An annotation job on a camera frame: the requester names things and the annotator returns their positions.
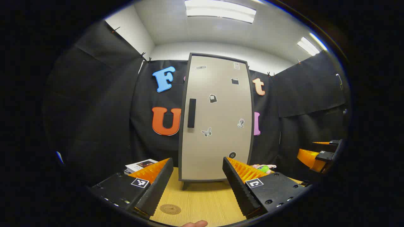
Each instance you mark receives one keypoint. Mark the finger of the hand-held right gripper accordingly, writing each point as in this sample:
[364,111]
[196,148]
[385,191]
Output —
[307,158]
[334,142]

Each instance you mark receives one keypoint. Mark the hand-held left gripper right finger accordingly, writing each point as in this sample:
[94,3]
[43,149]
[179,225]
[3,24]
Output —
[240,189]

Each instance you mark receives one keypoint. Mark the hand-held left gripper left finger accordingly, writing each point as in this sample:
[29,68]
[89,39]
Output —
[157,189]

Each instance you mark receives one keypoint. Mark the round brown coaster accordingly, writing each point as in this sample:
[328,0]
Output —
[170,209]

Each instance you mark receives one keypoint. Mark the grey cabinet door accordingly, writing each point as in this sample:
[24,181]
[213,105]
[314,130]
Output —
[217,142]

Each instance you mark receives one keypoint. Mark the green and pink plush toy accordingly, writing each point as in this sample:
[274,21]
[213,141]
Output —
[264,169]

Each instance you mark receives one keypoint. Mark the small ceiling light panel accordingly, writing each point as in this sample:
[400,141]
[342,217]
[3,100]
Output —
[309,45]

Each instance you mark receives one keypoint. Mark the black backdrop cloth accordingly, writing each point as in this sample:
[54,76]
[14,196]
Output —
[94,110]

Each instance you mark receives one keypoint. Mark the large ceiling light panel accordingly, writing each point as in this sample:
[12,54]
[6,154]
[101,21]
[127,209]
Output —
[221,11]

